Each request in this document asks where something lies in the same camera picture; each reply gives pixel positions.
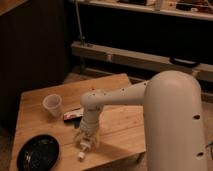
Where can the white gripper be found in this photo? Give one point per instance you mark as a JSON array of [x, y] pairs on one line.
[[89, 128]]

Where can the white plastic bottle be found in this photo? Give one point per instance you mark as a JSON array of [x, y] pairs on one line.
[[85, 146]]

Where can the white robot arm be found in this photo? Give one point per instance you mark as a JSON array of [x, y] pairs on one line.
[[173, 123]]

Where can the small dark box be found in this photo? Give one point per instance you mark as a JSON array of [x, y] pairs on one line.
[[73, 115]]

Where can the wooden low table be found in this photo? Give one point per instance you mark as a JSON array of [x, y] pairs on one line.
[[121, 127]]

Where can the black round plate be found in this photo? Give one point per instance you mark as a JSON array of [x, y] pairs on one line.
[[39, 153]]

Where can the translucent plastic cup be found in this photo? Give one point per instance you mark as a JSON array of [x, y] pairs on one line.
[[52, 103]]

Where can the metal vertical pole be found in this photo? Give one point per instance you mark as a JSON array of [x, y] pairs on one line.
[[82, 39]]

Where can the upper shelf board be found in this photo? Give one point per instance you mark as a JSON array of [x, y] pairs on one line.
[[146, 9]]

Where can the black handle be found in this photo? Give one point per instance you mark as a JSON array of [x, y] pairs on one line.
[[188, 64]]

